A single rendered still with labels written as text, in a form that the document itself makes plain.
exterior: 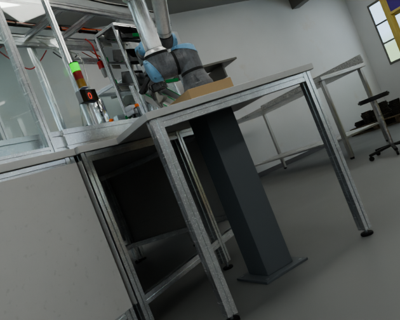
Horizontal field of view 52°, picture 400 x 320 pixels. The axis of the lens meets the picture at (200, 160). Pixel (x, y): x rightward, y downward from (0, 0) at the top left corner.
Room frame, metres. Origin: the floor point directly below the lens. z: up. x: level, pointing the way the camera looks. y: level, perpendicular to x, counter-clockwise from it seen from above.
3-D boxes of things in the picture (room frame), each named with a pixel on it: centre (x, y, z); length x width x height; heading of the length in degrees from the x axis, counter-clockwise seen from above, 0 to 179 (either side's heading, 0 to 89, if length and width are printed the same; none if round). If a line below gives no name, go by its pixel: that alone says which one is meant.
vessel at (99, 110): (3.40, 0.63, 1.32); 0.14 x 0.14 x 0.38
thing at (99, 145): (2.70, 0.65, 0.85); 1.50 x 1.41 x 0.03; 148
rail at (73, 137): (2.15, 0.29, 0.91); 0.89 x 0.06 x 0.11; 148
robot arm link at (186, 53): (2.01, -0.12, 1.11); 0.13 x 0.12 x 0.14; 101
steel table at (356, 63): (5.96, -1.49, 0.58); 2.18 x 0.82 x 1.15; 29
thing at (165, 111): (2.06, -0.10, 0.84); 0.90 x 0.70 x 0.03; 119
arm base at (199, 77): (2.01, -0.13, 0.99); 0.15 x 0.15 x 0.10
